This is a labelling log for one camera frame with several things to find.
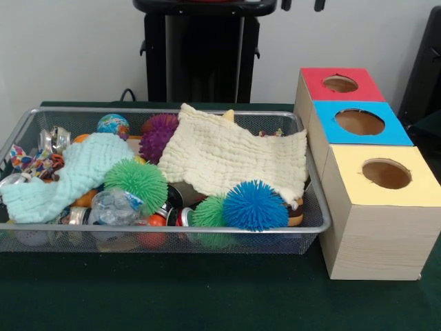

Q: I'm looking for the crushed clear plastic bottle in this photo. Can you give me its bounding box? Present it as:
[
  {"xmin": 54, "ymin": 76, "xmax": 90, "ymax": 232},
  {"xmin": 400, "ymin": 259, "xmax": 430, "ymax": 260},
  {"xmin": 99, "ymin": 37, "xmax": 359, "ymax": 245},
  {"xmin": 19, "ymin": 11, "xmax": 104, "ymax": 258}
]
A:
[{"xmin": 88, "ymin": 188, "xmax": 145, "ymax": 227}]

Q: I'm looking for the clear mesh bin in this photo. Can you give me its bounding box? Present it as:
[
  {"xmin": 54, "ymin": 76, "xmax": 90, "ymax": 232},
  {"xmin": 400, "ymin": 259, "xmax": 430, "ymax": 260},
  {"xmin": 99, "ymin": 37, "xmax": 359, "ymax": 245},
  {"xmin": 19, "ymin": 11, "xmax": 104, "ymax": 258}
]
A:
[{"xmin": 0, "ymin": 106, "xmax": 332, "ymax": 255}]

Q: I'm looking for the wooden box with three holes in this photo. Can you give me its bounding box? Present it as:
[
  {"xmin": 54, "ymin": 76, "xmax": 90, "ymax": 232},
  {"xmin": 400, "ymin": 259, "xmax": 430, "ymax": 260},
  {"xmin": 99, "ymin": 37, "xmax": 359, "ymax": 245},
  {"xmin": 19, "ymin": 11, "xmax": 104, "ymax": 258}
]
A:
[{"xmin": 294, "ymin": 67, "xmax": 441, "ymax": 281}]

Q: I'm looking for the cream waffle cloth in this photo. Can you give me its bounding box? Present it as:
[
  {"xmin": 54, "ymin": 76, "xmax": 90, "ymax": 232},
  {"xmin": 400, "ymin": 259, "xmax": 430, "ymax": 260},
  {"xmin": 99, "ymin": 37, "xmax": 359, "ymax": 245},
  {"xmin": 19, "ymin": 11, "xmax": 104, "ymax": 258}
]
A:
[{"xmin": 155, "ymin": 102, "xmax": 309, "ymax": 204}]

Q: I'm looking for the small green spiky ball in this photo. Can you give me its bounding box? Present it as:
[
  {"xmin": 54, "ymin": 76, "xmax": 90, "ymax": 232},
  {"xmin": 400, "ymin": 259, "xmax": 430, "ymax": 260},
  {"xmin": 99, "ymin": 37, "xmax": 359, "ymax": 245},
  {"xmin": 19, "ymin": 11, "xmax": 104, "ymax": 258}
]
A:
[{"xmin": 190, "ymin": 193, "xmax": 228, "ymax": 228}]

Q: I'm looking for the blue spiky ball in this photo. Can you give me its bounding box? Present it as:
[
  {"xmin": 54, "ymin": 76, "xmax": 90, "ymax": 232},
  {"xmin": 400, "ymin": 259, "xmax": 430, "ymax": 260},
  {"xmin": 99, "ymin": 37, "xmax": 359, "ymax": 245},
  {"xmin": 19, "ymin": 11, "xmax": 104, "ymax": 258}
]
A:
[{"xmin": 222, "ymin": 179, "xmax": 290, "ymax": 232}]

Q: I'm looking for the purple spiky ball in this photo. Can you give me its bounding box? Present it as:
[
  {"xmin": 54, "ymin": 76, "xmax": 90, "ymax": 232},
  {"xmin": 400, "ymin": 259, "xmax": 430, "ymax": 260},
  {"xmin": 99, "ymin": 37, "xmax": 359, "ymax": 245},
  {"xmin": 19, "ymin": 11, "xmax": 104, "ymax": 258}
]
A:
[{"xmin": 139, "ymin": 113, "xmax": 180, "ymax": 165}]

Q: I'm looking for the large green spiky ball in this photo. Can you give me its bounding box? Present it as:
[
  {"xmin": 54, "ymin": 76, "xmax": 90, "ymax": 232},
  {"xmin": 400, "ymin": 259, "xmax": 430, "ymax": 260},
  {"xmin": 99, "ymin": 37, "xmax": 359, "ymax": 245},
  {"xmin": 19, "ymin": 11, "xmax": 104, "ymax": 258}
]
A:
[{"xmin": 103, "ymin": 157, "xmax": 169, "ymax": 217}]

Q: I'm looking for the globe print ball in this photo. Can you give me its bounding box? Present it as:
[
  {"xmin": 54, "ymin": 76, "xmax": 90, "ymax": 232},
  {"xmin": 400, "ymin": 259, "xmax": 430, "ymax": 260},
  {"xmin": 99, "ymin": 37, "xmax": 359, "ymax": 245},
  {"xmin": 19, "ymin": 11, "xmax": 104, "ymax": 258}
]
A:
[{"xmin": 96, "ymin": 112, "xmax": 131, "ymax": 141}]

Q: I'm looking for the mint waffle cloth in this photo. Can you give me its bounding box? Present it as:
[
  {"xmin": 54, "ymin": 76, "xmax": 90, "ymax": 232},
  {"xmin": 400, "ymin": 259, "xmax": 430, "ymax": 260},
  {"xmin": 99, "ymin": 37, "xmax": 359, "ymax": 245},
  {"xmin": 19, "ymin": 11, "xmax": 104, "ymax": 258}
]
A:
[{"xmin": 0, "ymin": 132, "xmax": 136, "ymax": 224}]

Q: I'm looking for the dark green table cloth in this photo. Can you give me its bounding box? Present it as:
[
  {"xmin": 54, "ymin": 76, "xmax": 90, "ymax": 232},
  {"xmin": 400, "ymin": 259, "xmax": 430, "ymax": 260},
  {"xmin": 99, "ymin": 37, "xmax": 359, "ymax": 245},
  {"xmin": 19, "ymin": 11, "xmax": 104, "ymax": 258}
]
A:
[{"xmin": 0, "ymin": 100, "xmax": 441, "ymax": 331}]

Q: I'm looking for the crushed silver can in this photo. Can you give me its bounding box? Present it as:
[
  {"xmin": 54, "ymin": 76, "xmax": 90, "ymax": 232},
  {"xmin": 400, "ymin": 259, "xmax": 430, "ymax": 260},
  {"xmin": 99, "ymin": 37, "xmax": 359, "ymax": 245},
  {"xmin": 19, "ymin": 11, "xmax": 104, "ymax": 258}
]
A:
[{"xmin": 38, "ymin": 126, "xmax": 72, "ymax": 154}]

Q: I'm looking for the black chair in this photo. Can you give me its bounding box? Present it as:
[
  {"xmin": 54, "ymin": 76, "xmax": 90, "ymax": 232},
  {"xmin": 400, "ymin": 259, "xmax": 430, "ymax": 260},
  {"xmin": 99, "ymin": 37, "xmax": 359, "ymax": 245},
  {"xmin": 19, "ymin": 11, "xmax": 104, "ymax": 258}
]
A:
[{"xmin": 398, "ymin": 5, "xmax": 441, "ymax": 139}]

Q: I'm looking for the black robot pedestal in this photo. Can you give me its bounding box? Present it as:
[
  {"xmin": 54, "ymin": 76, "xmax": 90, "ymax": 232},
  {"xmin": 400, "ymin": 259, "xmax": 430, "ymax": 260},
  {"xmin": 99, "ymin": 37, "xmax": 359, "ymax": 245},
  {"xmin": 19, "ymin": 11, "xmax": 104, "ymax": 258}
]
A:
[{"xmin": 132, "ymin": 0, "xmax": 278, "ymax": 103}]

